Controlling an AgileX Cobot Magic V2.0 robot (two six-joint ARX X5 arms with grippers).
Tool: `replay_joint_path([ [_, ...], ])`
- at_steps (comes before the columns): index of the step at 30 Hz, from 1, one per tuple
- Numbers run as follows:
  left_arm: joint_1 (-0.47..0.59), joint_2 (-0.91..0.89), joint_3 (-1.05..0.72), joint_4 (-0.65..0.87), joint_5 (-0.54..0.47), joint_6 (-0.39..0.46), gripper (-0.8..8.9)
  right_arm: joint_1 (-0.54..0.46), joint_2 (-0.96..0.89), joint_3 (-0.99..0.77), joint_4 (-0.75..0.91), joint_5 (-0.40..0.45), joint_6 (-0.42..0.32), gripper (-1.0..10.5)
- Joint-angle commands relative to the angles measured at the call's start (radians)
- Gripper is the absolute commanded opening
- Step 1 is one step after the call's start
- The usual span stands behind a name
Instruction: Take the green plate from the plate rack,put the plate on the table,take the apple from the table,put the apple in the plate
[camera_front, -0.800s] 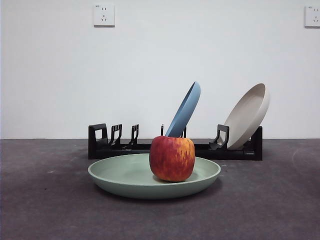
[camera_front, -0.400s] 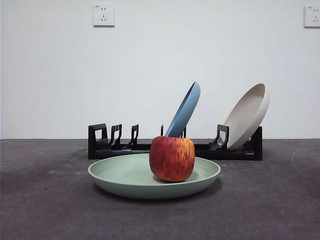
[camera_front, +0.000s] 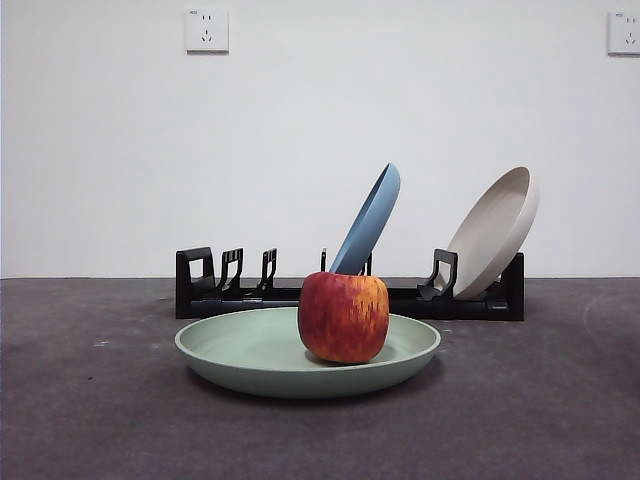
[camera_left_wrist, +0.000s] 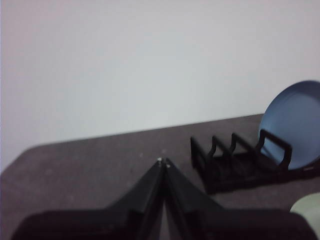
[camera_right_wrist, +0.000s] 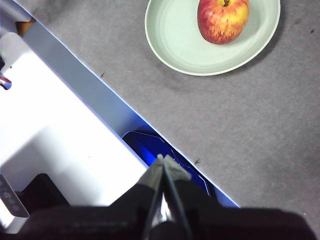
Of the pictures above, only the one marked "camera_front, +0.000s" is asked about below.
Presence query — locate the blue plate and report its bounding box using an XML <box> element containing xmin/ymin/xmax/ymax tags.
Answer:
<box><xmin>328</xmin><ymin>162</ymin><xmax>402</xmax><ymax>277</ymax></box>

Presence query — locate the red yellow apple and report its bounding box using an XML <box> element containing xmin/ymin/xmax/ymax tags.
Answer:
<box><xmin>297</xmin><ymin>270</ymin><xmax>391</xmax><ymax>364</ymax></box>

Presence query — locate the black plate rack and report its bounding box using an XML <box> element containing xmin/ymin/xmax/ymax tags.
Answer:
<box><xmin>174</xmin><ymin>247</ymin><xmax>525</xmax><ymax>321</ymax></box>

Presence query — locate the beige plate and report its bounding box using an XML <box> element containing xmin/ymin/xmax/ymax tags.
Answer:
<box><xmin>446</xmin><ymin>165</ymin><xmax>541</xmax><ymax>301</ymax></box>

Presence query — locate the green plate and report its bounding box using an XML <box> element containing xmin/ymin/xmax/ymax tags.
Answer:
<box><xmin>174</xmin><ymin>306</ymin><xmax>443</xmax><ymax>400</ymax></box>

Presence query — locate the white wall socket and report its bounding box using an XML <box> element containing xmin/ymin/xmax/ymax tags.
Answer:
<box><xmin>607</xmin><ymin>10</ymin><xmax>640</xmax><ymax>56</ymax></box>
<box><xmin>185</xmin><ymin>8</ymin><xmax>230</xmax><ymax>54</ymax></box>

